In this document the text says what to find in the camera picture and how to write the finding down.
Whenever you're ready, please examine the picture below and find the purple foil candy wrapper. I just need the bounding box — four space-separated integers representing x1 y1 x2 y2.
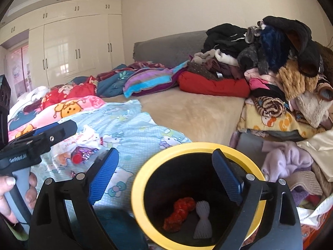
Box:
73 147 98 162

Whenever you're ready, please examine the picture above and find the white printed plastic bag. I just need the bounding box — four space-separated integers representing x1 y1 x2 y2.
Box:
51 125 101 166

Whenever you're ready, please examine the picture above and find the red plastic bottle cap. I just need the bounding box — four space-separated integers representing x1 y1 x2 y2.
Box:
71 153 83 164

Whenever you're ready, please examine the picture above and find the person's left hand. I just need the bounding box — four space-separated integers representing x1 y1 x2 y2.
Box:
0 172 39 224

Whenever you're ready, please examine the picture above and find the pink cartoon bear blanket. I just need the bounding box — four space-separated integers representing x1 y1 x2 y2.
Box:
9 95 106 141

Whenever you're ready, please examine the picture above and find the lilac fleece garment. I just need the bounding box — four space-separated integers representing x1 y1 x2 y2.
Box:
261 141 313 182

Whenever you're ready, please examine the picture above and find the white foam net sleeve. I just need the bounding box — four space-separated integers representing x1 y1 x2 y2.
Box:
193 201 213 239

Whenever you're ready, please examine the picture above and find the red floral blanket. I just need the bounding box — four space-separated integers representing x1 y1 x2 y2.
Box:
24 76 98 113

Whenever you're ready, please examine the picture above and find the cream satin curtain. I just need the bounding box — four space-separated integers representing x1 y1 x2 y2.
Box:
296 129 333 182

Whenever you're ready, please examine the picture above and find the red crumpled wrapper in bin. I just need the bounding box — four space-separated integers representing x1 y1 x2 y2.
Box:
163 197 196 233

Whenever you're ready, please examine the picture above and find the black bin with yellow rim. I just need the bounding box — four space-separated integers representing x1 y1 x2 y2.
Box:
131 142 264 249

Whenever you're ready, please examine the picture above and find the light blue Hello Kitty blanket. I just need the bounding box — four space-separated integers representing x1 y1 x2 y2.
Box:
32 100 190 210

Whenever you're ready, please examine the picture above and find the yellow cartoon blanket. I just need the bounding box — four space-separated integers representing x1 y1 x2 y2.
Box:
237 99 326 139

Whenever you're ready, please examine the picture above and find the dark blue leaf blanket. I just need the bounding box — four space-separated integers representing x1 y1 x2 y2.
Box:
70 63 139 98

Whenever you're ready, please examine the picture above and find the beige bed sheet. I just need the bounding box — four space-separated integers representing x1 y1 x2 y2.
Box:
102 87 247 146

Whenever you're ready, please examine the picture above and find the white glossy wardrobe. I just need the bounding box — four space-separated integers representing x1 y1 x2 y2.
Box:
1 0 125 87

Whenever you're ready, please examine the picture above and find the purple striped blanket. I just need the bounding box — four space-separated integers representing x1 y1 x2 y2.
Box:
123 60 189 98

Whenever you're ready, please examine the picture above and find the pile of mixed clothes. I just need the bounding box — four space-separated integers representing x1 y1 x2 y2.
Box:
185 16 332 128

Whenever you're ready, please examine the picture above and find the red folded cushion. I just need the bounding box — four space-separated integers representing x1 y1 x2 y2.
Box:
178 72 250 98

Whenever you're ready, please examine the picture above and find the grey padded headboard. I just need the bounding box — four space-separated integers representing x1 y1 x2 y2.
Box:
133 30 207 68

